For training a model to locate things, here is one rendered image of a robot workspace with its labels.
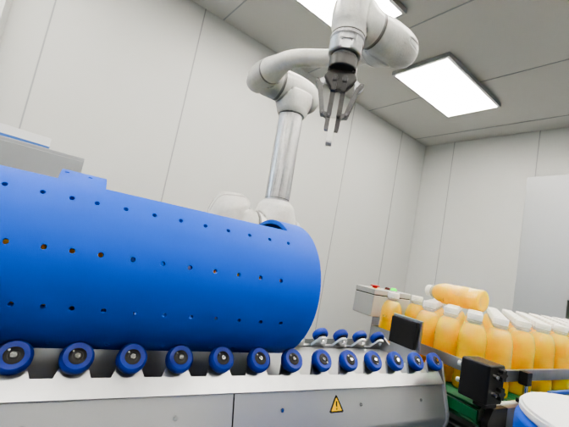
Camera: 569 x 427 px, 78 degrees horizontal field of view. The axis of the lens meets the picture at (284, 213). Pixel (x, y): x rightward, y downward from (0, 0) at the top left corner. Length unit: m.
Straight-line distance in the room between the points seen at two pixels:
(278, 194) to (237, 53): 2.90
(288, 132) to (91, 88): 2.32
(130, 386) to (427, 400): 0.70
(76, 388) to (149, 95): 3.15
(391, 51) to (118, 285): 0.90
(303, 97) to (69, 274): 1.18
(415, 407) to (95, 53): 3.34
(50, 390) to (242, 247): 0.33
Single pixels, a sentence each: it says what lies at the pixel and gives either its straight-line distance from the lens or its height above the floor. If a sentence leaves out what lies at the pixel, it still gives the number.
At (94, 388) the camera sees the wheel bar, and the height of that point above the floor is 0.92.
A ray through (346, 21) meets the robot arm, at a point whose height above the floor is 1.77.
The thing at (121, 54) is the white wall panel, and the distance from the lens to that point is 3.63.
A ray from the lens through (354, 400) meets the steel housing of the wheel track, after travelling 0.86.
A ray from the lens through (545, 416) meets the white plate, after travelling 0.57.
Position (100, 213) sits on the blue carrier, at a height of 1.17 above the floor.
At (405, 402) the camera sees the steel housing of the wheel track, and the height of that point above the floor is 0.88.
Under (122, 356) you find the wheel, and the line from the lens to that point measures 0.62.
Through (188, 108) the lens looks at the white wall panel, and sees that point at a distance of 3.69.
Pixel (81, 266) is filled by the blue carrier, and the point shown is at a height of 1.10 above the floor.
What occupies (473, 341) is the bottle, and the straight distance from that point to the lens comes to 1.11.
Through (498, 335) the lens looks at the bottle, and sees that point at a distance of 1.15.
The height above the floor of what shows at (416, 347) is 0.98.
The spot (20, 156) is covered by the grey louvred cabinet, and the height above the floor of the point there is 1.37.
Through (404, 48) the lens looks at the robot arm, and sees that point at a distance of 1.12.
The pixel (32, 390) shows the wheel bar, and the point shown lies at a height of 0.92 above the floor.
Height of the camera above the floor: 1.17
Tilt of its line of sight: 6 degrees up
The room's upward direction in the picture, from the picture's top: 11 degrees clockwise
